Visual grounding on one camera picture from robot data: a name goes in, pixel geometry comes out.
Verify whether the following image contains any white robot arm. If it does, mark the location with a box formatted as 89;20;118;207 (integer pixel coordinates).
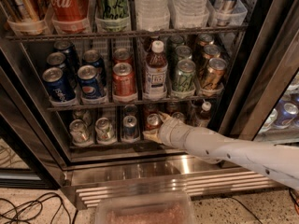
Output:
143;112;299;190

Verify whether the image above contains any fridge glass door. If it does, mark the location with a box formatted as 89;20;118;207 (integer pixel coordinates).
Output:
209;0;299;142

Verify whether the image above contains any gold can middle row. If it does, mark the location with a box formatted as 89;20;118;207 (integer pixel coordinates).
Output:
198;44;221;76

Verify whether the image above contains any rear right pepsi can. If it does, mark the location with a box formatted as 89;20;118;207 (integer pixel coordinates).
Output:
82;49;107;86

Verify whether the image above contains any large coca cola can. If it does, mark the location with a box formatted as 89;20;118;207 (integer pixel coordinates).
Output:
50;0;88;34

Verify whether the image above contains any slim can top right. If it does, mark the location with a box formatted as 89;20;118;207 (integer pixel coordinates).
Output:
214;0;238;26

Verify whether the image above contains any gold can front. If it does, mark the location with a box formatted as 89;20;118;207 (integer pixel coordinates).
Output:
200;58;227;90

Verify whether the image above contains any front right pepsi can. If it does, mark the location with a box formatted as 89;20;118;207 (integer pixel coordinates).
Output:
78;65;106;99

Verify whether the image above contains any green can front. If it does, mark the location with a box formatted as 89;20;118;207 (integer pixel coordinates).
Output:
172;59;195;92

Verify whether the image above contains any front left pepsi can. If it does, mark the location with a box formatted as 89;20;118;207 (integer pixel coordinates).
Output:
42;67;76;103

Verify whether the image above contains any clear water bottle left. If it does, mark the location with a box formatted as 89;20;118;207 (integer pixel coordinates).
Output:
135;0;170;32

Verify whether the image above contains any pepsi can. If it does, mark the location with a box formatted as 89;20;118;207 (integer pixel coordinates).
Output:
78;65;106;99
42;67;76;103
82;49;107;86
47;51;77;89

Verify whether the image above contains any clear water bottle right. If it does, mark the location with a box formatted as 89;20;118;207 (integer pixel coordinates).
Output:
169;0;209;29

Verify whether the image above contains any blue can behind door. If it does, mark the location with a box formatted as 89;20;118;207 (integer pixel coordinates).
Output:
274;101;298;129

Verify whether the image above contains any clear plastic bin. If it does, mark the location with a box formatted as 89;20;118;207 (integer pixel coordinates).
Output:
94;191;196;224

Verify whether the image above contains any red coke can front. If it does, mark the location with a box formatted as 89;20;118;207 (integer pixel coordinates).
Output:
146;113;162;131

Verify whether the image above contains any red coke can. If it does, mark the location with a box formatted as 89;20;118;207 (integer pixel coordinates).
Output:
146;113;162;131
143;104;159;117

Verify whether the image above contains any orange soda can bottom shelf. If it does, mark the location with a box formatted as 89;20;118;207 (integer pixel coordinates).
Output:
172;112;186;122

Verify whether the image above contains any gold can top shelf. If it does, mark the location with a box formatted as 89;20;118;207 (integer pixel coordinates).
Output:
2;0;48;35

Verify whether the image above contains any green can middle row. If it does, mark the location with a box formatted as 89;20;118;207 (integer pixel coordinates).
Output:
174;45;192;64

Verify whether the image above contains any tea bottle white cap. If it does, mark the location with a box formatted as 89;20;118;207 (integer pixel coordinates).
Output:
144;40;168;95

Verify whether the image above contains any blue can bottom shelf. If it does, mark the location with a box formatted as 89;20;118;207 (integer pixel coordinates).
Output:
122;116;137;139

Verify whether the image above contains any silver can bottom left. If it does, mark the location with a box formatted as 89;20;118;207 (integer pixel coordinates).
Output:
69;119;90;144

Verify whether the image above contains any clear water bottle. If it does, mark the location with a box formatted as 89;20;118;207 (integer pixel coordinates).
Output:
169;0;209;29
135;0;170;32

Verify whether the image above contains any rear red can middle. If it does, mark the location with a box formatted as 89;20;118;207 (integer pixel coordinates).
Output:
113;48;134;65

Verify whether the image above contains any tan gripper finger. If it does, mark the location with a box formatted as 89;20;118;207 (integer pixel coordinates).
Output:
143;129;162;144
158;111;171;122

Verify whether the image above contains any silver can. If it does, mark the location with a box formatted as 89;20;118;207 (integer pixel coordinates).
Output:
95;118;115;142
69;119;90;144

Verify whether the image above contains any red coke can behind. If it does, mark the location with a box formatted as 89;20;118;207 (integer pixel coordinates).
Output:
143;104;159;117

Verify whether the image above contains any black floor cable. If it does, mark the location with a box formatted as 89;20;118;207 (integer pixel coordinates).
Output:
0;191;78;224

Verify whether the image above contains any red can middle shelf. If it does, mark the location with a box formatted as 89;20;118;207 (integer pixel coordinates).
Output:
112;63;136;96

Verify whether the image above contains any rear left pepsi can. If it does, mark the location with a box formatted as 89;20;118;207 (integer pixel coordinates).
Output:
47;51;77;89

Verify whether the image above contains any tea bottle bottom shelf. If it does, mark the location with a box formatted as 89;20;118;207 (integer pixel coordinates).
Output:
194;101;211;127

